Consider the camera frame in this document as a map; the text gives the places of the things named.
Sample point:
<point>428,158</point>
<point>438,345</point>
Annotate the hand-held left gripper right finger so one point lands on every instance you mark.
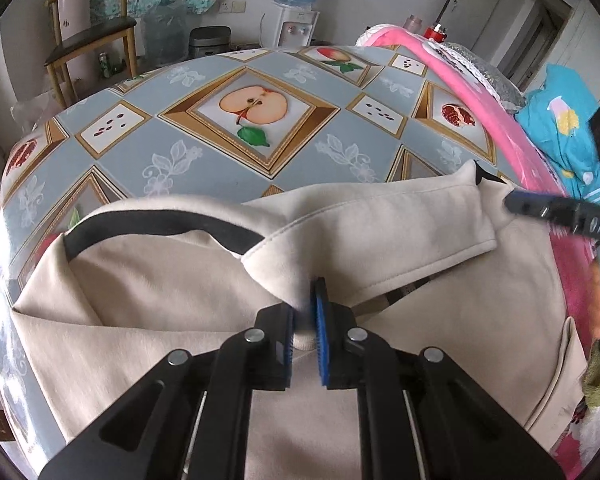
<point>321,340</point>

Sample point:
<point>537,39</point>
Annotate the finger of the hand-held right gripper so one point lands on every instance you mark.
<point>535,206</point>

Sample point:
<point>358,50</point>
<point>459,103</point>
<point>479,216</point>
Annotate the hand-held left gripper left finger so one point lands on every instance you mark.
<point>280,345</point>

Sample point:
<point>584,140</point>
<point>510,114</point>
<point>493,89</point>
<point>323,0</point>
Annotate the cream sweater with black trim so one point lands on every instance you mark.
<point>155,285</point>

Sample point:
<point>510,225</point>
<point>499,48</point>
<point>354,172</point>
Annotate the blue cartoon print cloth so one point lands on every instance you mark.
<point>555,110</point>

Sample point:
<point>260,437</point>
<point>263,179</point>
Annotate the pink blanket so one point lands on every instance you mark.
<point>480,105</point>

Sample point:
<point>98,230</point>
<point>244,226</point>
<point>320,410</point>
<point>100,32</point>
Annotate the silver quilted cloth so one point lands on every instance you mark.
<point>485,72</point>

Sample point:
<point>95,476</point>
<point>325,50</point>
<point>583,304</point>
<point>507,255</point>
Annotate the white door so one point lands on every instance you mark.
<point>485,5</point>

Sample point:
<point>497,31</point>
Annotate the red lighter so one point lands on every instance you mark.
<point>436,34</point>

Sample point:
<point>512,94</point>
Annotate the white water dispenser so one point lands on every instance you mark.
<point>297,30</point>

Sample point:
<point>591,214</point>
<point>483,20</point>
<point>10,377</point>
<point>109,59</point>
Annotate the grey rice cooker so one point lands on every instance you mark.
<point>207,42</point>

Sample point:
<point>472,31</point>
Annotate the empty clear water jug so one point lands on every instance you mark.
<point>165,35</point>

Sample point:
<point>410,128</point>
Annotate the clear plastic bag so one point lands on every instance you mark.
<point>32,107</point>

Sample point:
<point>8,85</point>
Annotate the wooden chair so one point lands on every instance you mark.
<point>90,35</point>

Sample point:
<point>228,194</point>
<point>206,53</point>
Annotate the white tall box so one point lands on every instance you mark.
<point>75,5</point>

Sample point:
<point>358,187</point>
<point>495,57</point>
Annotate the white wall socket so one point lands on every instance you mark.
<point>232,7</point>

